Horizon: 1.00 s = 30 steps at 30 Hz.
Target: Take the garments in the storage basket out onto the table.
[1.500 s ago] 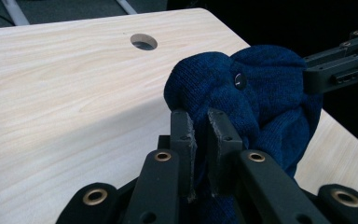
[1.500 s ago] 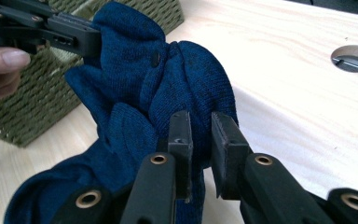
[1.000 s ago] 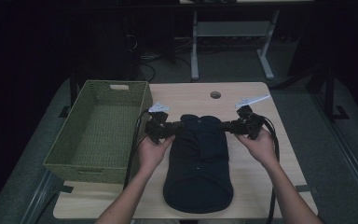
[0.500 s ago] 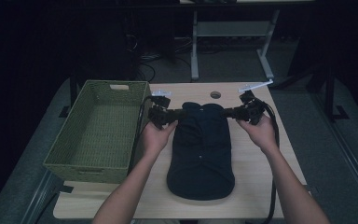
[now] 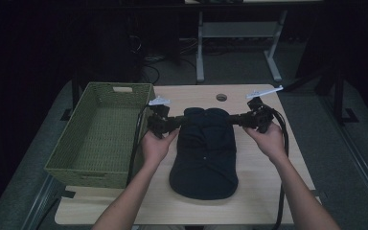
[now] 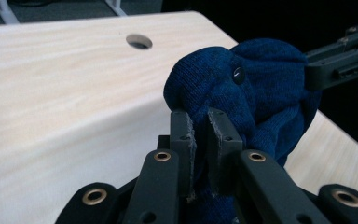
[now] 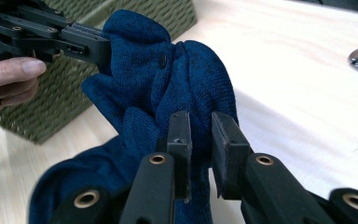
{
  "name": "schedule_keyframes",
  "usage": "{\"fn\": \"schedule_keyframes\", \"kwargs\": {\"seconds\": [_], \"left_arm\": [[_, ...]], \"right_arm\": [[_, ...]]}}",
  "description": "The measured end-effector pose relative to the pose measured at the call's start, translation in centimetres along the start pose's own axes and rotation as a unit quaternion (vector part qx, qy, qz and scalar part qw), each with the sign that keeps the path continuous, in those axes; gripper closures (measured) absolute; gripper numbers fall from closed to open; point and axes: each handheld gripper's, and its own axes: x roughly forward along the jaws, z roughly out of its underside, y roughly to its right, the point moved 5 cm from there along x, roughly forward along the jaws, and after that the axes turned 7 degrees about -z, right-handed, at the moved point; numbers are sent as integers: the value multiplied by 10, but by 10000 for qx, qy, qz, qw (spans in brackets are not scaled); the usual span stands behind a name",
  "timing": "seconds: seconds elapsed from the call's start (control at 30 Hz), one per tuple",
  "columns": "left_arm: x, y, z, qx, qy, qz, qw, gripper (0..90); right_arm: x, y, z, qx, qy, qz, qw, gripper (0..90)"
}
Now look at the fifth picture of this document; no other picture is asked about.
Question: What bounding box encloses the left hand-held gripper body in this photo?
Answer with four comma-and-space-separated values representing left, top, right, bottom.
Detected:
146, 97, 177, 140

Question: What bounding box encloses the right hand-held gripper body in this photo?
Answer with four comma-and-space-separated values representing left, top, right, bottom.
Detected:
241, 84, 285, 134

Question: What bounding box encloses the dark navy cap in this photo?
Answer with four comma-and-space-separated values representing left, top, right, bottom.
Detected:
168, 106, 240, 201

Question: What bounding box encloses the green woven basket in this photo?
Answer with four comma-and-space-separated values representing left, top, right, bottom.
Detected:
43, 81, 158, 191

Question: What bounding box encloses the person's left hand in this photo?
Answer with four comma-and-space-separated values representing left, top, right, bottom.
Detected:
139, 127, 180, 171

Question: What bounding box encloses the person's right hand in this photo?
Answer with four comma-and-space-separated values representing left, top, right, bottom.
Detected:
242, 122, 290, 165

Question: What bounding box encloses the black metal stand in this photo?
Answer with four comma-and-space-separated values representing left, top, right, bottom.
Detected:
59, 75, 81, 123
315, 65, 360, 127

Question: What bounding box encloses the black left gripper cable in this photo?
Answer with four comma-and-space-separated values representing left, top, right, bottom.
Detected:
126, 104, 151, 188

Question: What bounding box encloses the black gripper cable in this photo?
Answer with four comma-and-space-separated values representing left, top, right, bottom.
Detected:
267, 105, 291, 230
126, 104, 151, 188

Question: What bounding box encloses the tangle of floor cables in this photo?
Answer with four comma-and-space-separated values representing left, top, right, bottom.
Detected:
128, 33, 199, 86

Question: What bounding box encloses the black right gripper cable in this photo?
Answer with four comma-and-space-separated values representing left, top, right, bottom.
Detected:
267, 105, 291, 230

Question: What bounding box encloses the grey metal desk frame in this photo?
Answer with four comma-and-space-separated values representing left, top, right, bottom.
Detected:
195, 9, 289, 84

